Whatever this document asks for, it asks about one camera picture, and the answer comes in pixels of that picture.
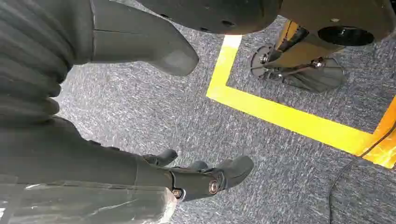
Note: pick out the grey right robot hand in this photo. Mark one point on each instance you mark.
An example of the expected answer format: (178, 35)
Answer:
(77, 160)

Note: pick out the ribbed grey right arm sleeve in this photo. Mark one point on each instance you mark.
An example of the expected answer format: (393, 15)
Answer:
(28, 55)

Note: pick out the yellow floor tape strip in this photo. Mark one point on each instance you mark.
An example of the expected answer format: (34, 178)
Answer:
(383, 142)
(287, 117)
(225, 65)

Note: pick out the robot black hip shell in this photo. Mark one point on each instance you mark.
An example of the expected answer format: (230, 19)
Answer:
(213, 15)

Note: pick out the robot black leg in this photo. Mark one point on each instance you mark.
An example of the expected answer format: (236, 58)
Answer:
(312, 40)

